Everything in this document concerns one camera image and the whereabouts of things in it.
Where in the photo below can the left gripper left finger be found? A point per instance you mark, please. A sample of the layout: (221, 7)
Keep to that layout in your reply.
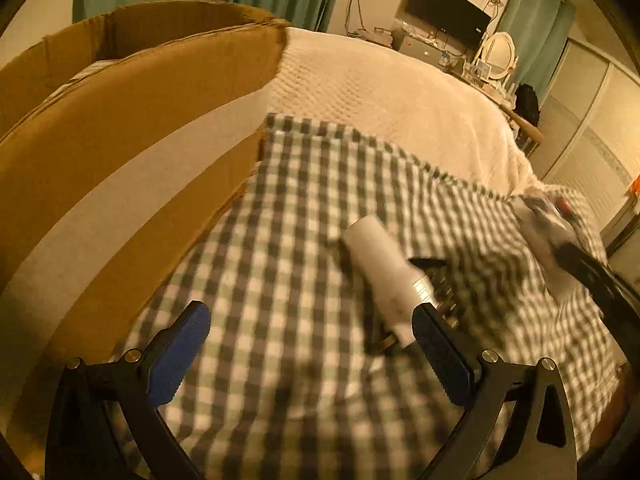
(81, 441)

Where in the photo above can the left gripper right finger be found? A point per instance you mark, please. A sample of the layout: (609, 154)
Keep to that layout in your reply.
(539, 440)

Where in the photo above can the white cream tube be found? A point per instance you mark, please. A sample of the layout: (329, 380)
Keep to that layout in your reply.
(398, 286)

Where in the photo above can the green white medicine box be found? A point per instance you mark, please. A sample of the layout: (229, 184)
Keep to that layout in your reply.
(87, 72)

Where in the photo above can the orange hanging tag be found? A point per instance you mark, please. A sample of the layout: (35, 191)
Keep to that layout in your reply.
(634, 188)

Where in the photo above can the checkered bed sheet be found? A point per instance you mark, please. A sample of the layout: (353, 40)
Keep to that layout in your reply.
(290, 383)

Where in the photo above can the wooden chair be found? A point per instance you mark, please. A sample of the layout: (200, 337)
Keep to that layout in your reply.
(529, 136)

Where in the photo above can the white louvered wardrobe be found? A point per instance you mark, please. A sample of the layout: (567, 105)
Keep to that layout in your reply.
(589, 117)

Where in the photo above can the black backpack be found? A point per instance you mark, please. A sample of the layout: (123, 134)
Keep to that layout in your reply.
(526, 104)

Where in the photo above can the brown cardboard box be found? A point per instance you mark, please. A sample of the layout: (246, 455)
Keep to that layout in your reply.
(105, 188)

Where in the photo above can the cream quilted blanket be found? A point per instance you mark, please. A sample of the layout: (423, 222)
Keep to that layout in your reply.
(401, 101)

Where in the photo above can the round vanity mirror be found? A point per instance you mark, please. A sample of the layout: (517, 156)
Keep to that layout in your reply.
(497, 56)

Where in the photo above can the small teal curtain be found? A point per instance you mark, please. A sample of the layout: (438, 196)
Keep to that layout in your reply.
(539, 30)

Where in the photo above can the black wall television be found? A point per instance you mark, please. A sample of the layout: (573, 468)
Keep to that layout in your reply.
(459, 19)

